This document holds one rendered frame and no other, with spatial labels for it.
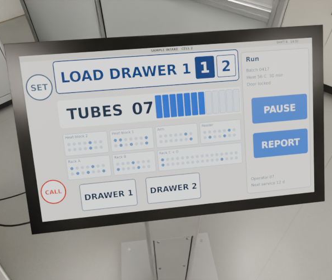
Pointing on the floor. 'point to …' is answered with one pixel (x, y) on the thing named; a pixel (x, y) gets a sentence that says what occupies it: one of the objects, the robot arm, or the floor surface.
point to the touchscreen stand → (169, 252)
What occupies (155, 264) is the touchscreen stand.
